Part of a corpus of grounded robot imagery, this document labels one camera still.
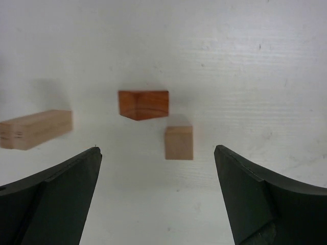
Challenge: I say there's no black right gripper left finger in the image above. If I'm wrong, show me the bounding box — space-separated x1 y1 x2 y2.
1 147 102 244

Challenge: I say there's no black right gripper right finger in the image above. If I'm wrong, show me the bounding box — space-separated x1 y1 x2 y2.
214 145 326 244

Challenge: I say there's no long light wood block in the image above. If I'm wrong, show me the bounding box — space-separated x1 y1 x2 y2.
1 110 73 151

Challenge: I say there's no small light wood cube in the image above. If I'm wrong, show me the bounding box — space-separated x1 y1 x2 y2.
165 126 194 160

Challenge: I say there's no dark orange triangular block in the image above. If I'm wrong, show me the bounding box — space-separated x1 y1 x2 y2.
118 90 169 121

